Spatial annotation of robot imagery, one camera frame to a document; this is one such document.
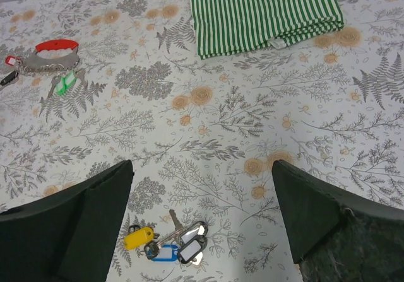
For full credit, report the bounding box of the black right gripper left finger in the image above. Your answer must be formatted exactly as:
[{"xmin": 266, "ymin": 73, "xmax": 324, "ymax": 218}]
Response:
[{"xmin": 1, "ymin": 160, "xmax": 134, "ymax": 281}]

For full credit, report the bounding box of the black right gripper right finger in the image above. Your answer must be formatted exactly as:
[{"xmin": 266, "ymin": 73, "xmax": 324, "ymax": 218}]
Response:
[{"xmin": 271, "ymin": 160, "xmax": 403, "ymax": 281}]

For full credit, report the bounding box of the green key tag with key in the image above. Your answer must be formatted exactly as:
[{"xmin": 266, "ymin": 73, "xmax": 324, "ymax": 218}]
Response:
[{"xmin": 47, "ymin": 71, "xmax": 76, "ymax": 98}]

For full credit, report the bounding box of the black head key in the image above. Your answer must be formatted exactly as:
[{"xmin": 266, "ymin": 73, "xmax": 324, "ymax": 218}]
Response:
[{"xmin": 0, "ymin": 71, "xmax": 19, "ymax": 86}]

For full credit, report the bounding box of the metal key holder red handle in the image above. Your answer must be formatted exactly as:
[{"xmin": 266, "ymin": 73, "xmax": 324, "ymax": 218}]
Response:
[{"xmin": 15, "ymin": 39, "xmax": 80, "ymax": 74}]

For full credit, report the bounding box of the yellow key tag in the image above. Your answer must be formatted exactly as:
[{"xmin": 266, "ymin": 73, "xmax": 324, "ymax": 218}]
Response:
[{"xmin": 124, "ymin": 226, "xmax": 154, "ymax": 250}]

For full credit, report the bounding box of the blue key tag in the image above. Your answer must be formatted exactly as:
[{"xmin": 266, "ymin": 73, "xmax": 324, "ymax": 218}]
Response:
[{"xmin": 152, "ymin": 244, "xmax": 179, "ymax": 262}]

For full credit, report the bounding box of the silver key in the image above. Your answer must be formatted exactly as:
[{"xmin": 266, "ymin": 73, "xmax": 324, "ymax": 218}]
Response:
[{"xmin": 158, "ymin": 209, "xmax": 184, "ymax": 248}]

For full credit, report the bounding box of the black key tag lower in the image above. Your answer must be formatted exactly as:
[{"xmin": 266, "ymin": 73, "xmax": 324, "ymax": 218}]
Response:
[{"xmin": 177, "ymin": 235, "xmax": 207, "ymax": 264}]

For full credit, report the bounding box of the black key tag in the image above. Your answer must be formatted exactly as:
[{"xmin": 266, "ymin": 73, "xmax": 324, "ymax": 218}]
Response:
[
  {"xmin": 177, "ymin": 235, "xmax": 207, "ymax": 264},
  {"xmin": 179, "ymin": 221, "xmax": 208, "ymax": 246}
]

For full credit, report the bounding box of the black key tag upper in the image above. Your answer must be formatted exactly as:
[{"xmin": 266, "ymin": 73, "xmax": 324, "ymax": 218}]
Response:
[{"xmin": 179, "ymin": 221, "xmax": 208, "ymax": 246}]

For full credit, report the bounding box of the green white striped cloth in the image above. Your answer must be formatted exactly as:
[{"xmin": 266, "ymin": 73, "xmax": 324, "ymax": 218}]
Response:
[{"xmin": 190, "ymin": 0, "xmax": 345, "ymax": 59}]

